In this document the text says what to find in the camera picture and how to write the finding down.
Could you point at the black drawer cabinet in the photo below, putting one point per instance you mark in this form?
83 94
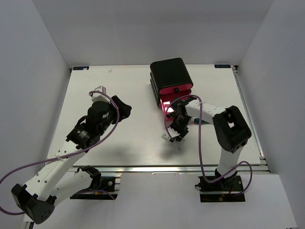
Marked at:
167 73

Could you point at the blue label sticker right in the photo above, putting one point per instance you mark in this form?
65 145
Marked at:
220 66

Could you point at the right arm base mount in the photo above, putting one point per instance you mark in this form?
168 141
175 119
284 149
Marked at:
219 192

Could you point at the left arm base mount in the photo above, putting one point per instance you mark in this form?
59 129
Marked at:
101 188

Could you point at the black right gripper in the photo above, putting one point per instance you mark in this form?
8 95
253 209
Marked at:
182 133

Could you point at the aluminium rail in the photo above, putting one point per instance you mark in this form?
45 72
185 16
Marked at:
256 169
249 118

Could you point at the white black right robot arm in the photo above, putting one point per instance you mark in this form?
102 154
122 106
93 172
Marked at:
231 129

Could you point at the large green handled screwdriver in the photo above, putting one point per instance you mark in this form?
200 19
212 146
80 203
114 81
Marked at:
197 121

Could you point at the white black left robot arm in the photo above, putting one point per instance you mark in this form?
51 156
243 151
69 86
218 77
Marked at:
39 196

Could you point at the aluminium front rail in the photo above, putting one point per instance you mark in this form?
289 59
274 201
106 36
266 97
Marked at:
256 169

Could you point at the blue label sticker left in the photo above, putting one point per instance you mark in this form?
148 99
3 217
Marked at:
80 68

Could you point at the blue label sticker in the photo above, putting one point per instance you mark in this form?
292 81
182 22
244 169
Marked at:
80 68
220 66

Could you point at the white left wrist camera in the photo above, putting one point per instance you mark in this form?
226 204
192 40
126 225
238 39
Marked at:
98 95

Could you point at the aluminium right side rail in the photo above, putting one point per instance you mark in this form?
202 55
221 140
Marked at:
249 118

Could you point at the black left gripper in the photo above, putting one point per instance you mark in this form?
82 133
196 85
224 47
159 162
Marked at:
124 109

